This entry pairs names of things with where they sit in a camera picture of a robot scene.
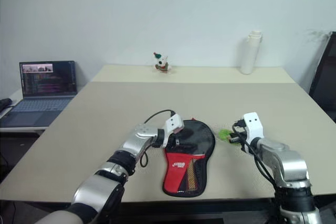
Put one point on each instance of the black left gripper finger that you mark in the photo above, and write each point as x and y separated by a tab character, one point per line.
183	150
187	145

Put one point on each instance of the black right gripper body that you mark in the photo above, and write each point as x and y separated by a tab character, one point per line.
239	127

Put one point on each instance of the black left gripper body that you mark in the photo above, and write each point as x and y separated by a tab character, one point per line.
173	141

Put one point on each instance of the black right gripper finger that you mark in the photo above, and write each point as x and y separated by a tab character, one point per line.
235	135
235	141

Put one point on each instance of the green fuzzy zipper charm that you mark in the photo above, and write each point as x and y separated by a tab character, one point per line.
224	134

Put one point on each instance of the black red paddle case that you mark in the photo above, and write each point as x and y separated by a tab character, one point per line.
191	171

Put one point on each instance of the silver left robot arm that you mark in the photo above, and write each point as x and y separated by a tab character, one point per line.
105	179

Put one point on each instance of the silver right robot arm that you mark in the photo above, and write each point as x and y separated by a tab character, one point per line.
286	166

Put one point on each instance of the white water bottle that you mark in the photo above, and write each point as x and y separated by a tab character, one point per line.
249	53

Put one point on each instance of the white plush dog toy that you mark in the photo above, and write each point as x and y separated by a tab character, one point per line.
162	64

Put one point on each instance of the black office chair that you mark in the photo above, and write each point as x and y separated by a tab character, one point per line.
324	85

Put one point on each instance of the grey open laptop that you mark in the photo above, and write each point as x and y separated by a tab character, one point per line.
42	98

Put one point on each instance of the black device beside laptop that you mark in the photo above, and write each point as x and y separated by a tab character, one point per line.
5	104

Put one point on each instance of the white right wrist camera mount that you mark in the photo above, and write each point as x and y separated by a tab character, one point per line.
254	127

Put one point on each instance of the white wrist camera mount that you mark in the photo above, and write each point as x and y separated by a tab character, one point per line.
172	125
254	127

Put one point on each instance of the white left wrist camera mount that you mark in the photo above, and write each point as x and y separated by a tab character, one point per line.
172	125

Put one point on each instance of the black table frame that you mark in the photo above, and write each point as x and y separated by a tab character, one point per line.
197	209

